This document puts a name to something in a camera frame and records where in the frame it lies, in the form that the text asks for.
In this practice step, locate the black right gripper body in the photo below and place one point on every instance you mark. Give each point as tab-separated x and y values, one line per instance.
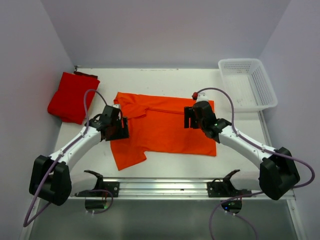
194	123

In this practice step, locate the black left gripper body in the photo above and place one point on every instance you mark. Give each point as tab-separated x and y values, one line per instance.
118	132

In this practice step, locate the orange t shirt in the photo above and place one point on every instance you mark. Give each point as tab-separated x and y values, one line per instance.
156	124

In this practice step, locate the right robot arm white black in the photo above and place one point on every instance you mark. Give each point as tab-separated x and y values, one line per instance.
277	173

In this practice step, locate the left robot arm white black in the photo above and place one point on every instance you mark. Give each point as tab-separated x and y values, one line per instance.
51	178

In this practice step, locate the folded red t shirt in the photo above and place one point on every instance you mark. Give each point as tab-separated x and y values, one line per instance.
68	101

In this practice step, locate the white plastic basket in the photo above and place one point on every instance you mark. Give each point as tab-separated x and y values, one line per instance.
247	83

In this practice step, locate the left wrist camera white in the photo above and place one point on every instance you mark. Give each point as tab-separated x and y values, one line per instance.
117	106

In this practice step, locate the aluminium mounting rail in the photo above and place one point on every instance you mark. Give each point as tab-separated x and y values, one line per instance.
169	188

